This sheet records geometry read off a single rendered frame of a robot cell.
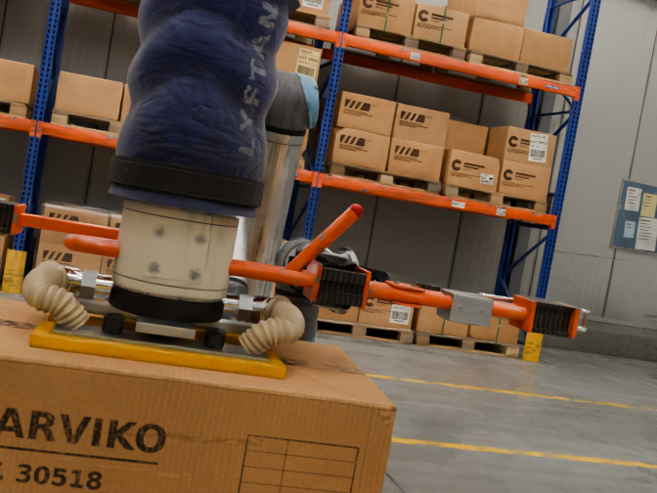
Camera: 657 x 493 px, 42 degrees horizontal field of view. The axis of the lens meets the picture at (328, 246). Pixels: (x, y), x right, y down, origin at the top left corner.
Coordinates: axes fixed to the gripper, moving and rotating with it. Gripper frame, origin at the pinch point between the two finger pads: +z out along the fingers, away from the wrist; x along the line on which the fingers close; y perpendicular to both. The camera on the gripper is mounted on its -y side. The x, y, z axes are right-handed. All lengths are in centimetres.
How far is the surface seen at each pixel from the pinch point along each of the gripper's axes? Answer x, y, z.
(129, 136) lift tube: 16.4, 36.8, 5.2
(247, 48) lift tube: 31.2, 22.9, 8.4
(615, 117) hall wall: 180, -536, -860
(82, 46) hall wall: 131, 115, -838
